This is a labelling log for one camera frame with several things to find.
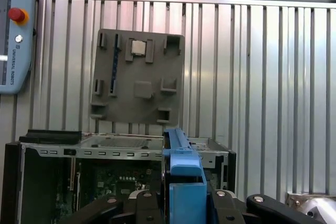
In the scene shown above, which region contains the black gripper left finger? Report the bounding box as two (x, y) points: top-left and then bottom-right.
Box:
(61, 189), (164, 224)

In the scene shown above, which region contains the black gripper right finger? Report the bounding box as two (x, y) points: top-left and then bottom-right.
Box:
(209, 189), (325, 224)

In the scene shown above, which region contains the hard disk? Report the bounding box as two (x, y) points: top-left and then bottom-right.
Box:
(161, 127), (219, 224)

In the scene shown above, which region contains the green motherboard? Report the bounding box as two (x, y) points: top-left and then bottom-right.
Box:
(75, 159), (164, 209)

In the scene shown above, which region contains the grey plastic parts rack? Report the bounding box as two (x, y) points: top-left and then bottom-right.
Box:
(89, 28), (185, 126)

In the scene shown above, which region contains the black open PC case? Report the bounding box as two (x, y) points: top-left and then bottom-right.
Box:
(3, 129), (237, 224)

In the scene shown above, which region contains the blue RAM stick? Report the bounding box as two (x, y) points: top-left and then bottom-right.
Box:
(111, 44), (119, 95)

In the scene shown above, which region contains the silver CPU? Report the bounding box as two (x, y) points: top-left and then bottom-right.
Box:
(131, 40), (149, 55)

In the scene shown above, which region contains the pale blue teach pendant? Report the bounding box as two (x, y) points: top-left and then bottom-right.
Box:
(0, 0), (36, 95)

